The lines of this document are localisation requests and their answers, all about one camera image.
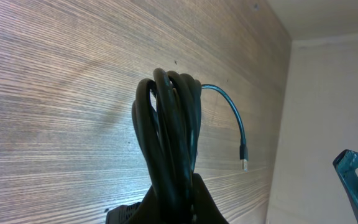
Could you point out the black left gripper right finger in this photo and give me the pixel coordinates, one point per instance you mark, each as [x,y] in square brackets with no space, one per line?
[205,209]

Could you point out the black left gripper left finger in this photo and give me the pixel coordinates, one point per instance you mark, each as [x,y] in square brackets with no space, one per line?
[140,212]

